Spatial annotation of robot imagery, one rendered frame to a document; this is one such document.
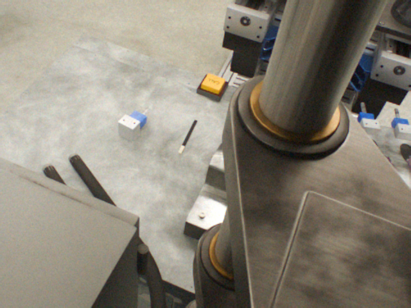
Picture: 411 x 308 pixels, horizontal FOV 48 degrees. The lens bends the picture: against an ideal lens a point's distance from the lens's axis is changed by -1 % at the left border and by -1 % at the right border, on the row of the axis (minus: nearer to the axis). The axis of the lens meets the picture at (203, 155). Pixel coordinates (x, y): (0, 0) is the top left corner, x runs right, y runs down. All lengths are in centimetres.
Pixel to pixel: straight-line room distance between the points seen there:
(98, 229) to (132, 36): 267
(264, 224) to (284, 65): 11
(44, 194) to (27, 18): 284
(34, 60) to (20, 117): 148
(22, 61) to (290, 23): 261
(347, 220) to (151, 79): 123
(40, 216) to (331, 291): 23
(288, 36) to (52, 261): 23
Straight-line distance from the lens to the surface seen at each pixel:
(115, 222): 38
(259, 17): 150
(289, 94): 33
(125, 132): 130
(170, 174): 124
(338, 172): 36
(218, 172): 111
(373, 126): 143
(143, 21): 315
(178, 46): 296
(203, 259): 57
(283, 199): 33
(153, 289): 94
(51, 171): 122
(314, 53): 31
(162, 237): 114
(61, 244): 37
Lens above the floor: 179
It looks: 50 degrees down
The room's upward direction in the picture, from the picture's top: 11 degrees clockwise
